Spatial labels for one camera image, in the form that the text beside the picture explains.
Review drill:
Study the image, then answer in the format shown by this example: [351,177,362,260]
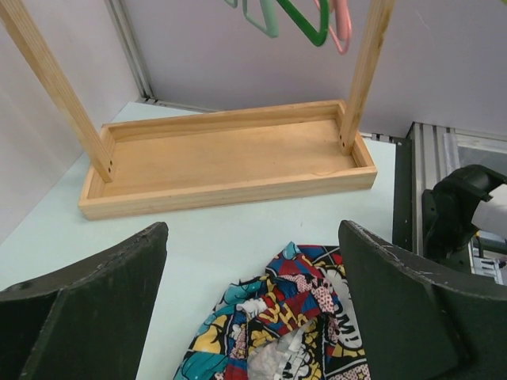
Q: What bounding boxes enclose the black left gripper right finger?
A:
[338,220,506,379]

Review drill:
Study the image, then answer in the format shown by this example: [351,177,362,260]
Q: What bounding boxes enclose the wooden hanger rack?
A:
[1,1,395,220]

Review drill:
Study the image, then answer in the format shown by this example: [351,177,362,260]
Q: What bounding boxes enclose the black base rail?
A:
[391,124,414,252]

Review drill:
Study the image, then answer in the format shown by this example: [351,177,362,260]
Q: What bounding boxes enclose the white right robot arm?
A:
[422,164,506,262]

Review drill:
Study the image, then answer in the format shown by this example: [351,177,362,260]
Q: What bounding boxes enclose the pink hanger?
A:
[318,0,352,55]
[333,0,352,41]

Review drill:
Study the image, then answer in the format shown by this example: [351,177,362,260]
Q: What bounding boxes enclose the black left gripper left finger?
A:
[1,222,168,379]

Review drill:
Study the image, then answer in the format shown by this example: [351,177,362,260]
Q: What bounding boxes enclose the pale green hanger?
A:
[224,0,279,39]

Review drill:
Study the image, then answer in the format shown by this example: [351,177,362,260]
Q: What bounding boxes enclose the dark green hanger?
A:
[276,0,332,48]

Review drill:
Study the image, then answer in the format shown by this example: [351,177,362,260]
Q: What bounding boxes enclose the comic print shorts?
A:
[174,242,371,379]

